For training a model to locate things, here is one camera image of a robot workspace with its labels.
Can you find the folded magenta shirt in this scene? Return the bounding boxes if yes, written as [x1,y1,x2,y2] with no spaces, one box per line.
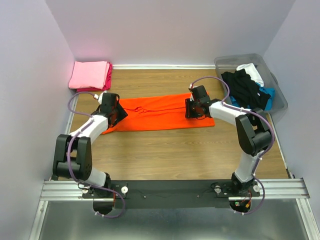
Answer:
[76,62,113,93]

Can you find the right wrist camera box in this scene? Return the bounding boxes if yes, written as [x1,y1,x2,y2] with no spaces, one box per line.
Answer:
[189,85,211,104]

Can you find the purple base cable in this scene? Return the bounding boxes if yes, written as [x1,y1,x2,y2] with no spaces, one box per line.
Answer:
[233,178,267,216]
[87,183,126,220]

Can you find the blue shirt in bin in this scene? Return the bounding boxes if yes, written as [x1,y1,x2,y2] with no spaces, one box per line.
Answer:
[230,84,275,111]

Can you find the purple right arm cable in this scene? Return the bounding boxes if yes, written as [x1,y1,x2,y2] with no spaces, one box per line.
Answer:
[188,75,276,178]

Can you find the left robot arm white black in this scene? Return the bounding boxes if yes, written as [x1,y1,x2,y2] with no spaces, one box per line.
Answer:
[52,102,128,198]

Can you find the folded light pink shirt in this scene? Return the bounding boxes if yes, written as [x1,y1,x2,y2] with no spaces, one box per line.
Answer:
[68,60,111,90]

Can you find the aluminium front rail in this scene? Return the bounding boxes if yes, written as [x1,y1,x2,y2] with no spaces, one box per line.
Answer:
[40,178,310,201]

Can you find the black shirt in bin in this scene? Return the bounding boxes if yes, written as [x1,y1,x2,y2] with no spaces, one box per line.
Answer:
[221,69,258,96]

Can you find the white shirt in bin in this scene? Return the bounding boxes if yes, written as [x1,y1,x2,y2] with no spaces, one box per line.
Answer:
[236,63,265,87]

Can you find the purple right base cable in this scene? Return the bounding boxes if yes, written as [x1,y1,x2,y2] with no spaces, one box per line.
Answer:
[233,178,267,216]

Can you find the orange t shirt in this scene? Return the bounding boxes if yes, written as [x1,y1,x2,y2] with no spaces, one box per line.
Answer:
[102,93,215,135]

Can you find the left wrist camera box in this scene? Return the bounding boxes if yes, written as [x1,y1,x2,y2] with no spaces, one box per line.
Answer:
[97,91,120,107]

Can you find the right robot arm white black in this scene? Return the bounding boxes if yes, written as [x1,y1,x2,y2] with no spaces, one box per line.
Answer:
[185,96,275,196]

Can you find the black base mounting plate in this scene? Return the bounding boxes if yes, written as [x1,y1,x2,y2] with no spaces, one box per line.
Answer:
[83,179,262,210]

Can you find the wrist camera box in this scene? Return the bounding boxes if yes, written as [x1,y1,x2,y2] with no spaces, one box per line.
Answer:
[189,85,211,104]
[97,91,120,107]

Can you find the clear plastic bin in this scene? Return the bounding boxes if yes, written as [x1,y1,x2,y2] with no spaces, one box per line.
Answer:
[214,53,288,114]

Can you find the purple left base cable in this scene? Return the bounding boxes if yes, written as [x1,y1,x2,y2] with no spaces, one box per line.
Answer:
[87,183,126,220]

